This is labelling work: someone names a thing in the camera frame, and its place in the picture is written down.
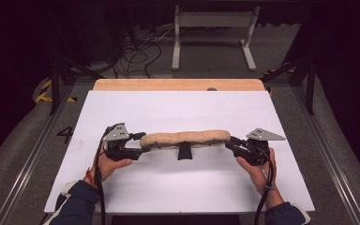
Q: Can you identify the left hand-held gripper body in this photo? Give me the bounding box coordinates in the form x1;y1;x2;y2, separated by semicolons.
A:
102;122;144;162

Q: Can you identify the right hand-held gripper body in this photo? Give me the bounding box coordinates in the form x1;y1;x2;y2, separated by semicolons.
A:
238;127;287;167

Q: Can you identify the person's left hand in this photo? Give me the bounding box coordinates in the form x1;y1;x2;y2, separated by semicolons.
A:
85;153;133;188

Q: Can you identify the person's right hand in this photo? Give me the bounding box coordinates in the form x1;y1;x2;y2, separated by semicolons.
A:
236;148;279;196

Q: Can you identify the white board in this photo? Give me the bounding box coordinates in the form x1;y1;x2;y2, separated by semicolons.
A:
44;90;316;215

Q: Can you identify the wooden table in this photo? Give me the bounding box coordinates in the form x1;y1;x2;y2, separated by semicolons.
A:
93;78;266;92

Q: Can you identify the yellow black floor tape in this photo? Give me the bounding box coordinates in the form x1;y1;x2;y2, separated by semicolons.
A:
263;66;295;77

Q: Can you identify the black metal stand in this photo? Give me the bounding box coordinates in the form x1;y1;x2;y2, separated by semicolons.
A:
260;55;318;115
45;8;105;115

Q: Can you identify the white metal stand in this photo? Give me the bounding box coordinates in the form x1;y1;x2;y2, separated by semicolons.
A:
172;5;261;72

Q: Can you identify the red wrist string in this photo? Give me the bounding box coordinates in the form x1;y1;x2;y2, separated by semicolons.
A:
84;168;97;189

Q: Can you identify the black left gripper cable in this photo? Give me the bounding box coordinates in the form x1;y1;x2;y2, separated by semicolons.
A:
93;126;108;225

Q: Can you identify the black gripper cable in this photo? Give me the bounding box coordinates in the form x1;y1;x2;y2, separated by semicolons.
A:
93;126;108;225
253;145;277;225

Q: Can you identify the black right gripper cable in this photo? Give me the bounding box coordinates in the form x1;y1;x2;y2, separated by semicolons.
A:
253;145;277;225

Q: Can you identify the aluminium floor rail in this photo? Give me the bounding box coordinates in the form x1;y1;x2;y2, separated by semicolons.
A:
0;83;78;225
293;85;360;225

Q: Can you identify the bundle of floor cables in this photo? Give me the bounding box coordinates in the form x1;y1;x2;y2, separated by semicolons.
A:
106;26;176;79

